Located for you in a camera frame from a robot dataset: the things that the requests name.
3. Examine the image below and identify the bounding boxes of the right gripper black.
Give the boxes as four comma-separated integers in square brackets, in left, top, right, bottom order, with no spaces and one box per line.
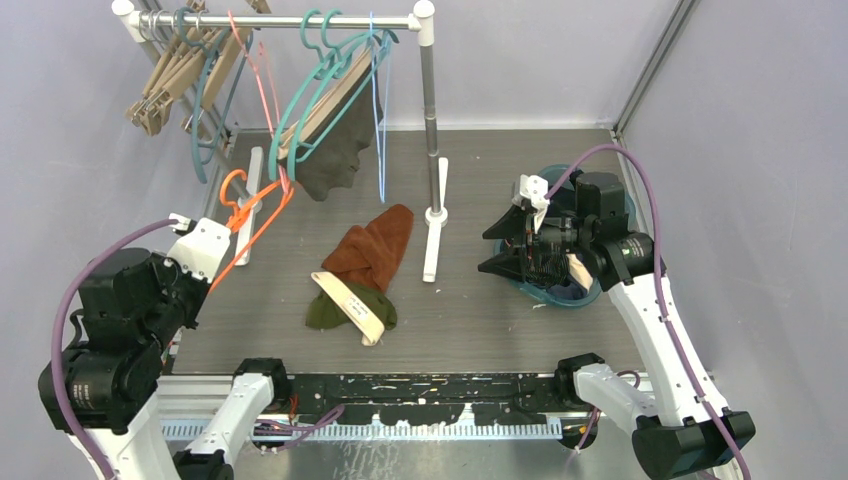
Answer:
[479,201,594,282]

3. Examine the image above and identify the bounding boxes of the navy underwear cream waistband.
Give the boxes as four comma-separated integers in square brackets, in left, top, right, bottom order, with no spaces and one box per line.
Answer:
[548,253,594,301]

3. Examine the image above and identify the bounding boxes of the orange hanger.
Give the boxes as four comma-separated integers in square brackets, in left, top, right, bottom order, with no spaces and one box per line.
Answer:
[173,168,297,346]

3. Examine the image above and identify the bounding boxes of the olive green underwear cream waistband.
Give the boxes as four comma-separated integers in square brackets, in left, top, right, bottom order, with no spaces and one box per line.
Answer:
[305,271,398,347]

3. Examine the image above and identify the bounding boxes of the dark grey underwear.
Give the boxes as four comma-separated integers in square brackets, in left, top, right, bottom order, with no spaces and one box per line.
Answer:
[278,50,375,202]

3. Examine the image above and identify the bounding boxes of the teal hanger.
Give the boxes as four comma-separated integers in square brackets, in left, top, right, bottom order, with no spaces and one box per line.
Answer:
[175,5,252,184]
[268,9,399,183]
[266,8,353,182]

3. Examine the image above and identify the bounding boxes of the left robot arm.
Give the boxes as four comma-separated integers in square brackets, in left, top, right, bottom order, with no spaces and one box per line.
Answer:
[38,248,292,479]

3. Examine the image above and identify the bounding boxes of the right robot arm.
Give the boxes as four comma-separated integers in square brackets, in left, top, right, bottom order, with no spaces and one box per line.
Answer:
[478,171,756,479]

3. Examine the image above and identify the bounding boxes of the teal laundry basket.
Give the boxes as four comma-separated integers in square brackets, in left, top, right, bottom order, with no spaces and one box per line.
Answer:
[493,164,637,308]

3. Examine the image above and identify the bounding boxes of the white garment rack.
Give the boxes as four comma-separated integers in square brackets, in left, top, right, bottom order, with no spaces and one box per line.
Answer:
[111,1,449,283]

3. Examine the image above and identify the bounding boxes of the brown towel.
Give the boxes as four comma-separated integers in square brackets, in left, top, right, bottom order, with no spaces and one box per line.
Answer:
[321,204,414,293]

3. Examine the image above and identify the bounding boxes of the beige wooden hangers bunch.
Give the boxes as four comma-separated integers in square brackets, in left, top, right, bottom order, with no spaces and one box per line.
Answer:
[111,1,254,137]

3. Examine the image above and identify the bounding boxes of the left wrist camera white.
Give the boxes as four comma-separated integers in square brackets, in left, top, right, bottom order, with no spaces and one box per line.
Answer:
[166,213,231,285]

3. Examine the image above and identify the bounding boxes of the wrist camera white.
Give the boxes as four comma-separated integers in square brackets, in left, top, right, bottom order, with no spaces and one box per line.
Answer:
[166,213,231,285]
[512,174,550,233]

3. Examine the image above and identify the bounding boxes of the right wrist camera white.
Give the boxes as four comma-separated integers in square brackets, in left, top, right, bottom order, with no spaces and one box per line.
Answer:
[512,174,550,233]

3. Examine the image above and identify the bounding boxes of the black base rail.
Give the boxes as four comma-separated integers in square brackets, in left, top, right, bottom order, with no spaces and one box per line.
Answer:
[264,373,592,426]

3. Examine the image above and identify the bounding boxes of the light blue wire hanger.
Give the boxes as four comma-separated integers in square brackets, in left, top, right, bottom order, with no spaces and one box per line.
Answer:
[369,12,387,204]

